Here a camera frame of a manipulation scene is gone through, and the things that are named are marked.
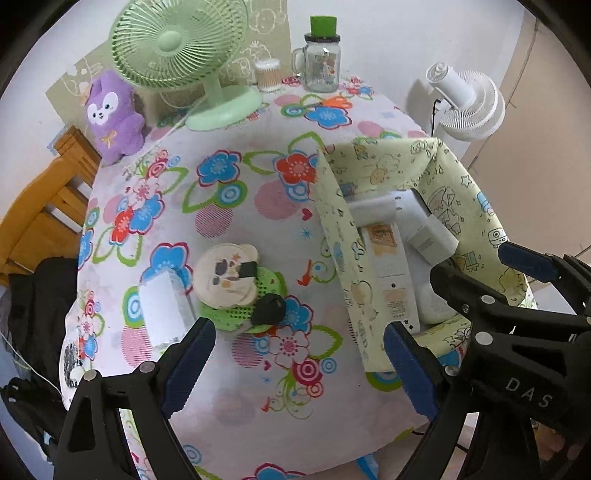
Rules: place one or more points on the cotton swab container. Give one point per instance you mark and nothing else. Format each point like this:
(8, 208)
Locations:
(268, 76)

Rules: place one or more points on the cream round cartoon box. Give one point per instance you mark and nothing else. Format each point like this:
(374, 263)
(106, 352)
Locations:
(221, 281)

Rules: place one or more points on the purple plush toy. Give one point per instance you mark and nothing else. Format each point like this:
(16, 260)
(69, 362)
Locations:
(113, 124)

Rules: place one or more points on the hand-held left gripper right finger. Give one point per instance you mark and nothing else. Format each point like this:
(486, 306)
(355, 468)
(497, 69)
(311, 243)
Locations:
(411, 369)

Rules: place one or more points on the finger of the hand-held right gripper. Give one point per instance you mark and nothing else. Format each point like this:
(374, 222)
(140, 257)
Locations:
(526, 259)
(461, 288)

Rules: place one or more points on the green desk fan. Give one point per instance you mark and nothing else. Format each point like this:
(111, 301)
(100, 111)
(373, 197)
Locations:
(168, 41)

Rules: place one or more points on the black key fob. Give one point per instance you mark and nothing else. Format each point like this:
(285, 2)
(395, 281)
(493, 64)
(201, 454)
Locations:
(269, 310)

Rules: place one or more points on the green patterned board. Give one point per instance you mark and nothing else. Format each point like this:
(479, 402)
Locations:
(263, 27)

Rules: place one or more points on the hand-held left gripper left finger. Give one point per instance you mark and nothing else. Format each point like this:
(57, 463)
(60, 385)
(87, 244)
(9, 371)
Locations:
(191, 364)

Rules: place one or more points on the yellow cartoon storage box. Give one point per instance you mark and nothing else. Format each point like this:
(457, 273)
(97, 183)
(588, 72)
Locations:
(443, 184)

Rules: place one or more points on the white standing fan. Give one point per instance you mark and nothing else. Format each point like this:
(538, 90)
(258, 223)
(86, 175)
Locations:
(475, 110)

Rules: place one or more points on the white charger brick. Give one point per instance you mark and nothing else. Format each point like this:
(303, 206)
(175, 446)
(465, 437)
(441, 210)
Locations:
(431, 240)

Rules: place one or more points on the black bag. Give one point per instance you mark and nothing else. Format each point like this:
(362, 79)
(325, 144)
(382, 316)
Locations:
(41, 300)

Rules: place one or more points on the glass jar mug green lid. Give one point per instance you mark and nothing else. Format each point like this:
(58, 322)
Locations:
(321, 64)

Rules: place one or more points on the person's right hand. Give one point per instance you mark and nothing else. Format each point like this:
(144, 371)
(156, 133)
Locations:
(551, 445)

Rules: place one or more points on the white plug adapter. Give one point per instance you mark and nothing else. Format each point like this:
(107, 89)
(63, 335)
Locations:
(374, 210)

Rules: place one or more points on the green perforated pouch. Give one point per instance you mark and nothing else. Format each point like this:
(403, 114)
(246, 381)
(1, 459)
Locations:
(265, 286)

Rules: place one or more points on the floral tablecloth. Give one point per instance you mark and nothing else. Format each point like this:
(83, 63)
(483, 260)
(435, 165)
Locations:
(258, 207)

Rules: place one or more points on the orange wooden chair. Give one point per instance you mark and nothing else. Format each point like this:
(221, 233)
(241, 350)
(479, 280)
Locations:
(41, 207)

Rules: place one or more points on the beige wooden door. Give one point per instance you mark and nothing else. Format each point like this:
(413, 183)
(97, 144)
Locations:
(554, 138)

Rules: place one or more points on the white rectangular box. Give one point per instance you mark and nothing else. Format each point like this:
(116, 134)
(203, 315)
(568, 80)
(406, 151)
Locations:
(164, 309)

